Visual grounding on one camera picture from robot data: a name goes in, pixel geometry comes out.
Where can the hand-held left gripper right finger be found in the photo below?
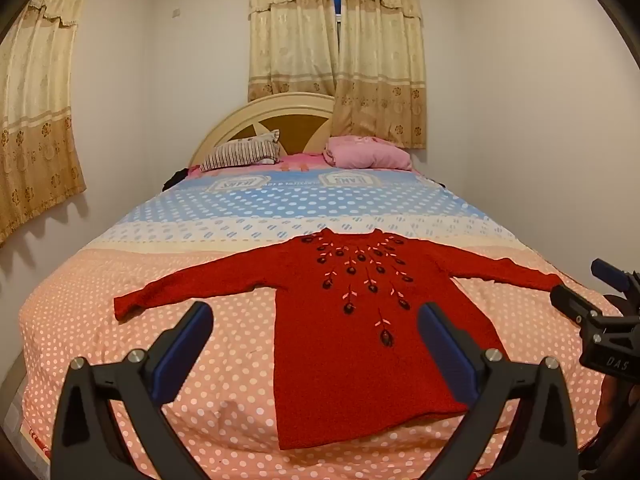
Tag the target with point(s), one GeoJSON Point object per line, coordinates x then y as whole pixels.
{"type": "Point", "coordinates": [440, 332]}

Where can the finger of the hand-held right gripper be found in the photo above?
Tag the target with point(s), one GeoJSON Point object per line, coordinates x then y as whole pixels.
{"type": "Point", "coordinates": [572, 300]}
{"type": "Point", "coordinates": [612, 274]}

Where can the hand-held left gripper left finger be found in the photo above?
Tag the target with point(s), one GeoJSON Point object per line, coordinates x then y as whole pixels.
{"type": "Point", "coordinates": [192, 332]}

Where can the red embroidered sweater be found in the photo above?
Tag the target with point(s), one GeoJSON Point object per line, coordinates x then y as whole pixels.
{"type": "Point", "coordinates": [340, 360]}

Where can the person's right hand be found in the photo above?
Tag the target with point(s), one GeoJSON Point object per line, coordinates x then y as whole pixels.
{"type": "Point", "coordinates": [607, 400]}

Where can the bed with polka dot sheet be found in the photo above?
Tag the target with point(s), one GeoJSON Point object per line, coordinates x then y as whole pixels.
{"type": "Point", "coordinates": [200, 220]}

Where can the dark cloth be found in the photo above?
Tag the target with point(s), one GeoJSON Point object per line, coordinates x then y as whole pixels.
{"type": "Point", "coordinates": [177, 180]}

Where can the striped pillow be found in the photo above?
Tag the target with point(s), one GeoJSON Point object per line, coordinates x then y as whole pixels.
{"type": "Point", "coordinates": [240, 155]}

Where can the pink folded blanket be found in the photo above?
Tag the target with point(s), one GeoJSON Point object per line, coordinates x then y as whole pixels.
{"type": "Point", "coordinates": [365, 155]}

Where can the cream wooden headboard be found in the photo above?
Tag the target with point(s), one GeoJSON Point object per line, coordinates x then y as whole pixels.
{"type": "Point", "coordinates": [300, 125]}

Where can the beige floral side curtain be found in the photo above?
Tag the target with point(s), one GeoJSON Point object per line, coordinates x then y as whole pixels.
{"type": "Point", "coordinates": [35, 110]}

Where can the beige floral curtain panel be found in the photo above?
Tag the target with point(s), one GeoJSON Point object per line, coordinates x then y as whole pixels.
{"type": "Point", "coordinates": [385, 60]}
{"type": "Point", "coordinates": [290, 35]}

